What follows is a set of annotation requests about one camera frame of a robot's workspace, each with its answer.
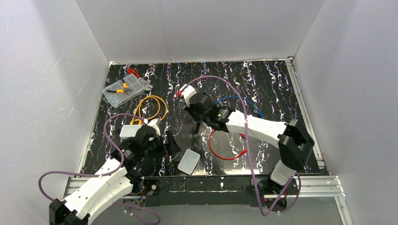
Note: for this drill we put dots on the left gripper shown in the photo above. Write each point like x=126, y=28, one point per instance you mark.
x=166, y=142

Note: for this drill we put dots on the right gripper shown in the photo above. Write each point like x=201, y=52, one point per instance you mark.
x=196, y=115

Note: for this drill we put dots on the black adapter with cable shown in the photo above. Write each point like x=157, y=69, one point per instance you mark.
x=197, y=126

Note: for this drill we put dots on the white network switch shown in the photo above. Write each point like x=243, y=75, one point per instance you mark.
x=128, y=131
x=188, y=162

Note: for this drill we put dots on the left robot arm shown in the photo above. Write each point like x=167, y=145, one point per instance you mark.
x=123, y=173

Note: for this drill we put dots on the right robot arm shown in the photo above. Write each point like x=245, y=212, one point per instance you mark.
x=292, y=139

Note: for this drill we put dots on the grey red adjustable wrench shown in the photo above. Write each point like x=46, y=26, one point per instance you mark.
x=146, y=83

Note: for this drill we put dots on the clear plastic parts box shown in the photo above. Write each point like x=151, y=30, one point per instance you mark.
x=118, y=99

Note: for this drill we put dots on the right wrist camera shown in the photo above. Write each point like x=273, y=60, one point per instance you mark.
x=186, y=92

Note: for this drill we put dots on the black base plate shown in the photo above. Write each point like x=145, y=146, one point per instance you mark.
x=199, y=190

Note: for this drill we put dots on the yellow handled pliers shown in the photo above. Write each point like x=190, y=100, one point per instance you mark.
x=125, y=89

